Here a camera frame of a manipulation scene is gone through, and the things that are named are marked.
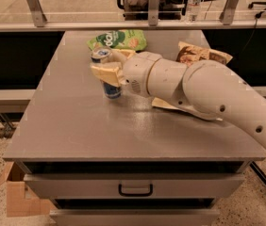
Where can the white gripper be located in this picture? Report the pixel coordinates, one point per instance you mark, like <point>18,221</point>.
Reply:
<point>138,71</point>

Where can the red bull can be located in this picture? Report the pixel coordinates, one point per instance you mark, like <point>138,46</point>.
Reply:
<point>105,68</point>

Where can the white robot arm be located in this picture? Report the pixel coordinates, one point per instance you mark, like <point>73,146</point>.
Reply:
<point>206,89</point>

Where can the green snack bag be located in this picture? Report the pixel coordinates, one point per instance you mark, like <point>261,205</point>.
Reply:
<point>132,39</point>

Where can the brown yellow chips bag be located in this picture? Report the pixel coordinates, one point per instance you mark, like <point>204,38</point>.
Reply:
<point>189,53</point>

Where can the grey drawer cabinet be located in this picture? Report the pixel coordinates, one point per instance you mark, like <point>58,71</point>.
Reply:
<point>75,146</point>

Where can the clear water bottle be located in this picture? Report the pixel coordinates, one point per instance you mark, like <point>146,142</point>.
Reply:
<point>192,10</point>

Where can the cardboard box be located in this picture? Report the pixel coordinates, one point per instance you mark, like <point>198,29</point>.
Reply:
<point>21,200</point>

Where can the metal railing frame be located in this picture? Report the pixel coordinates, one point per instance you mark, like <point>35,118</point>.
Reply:
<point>16,15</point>

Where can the black drawer handle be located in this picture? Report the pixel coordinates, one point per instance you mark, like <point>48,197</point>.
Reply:
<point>135,191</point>

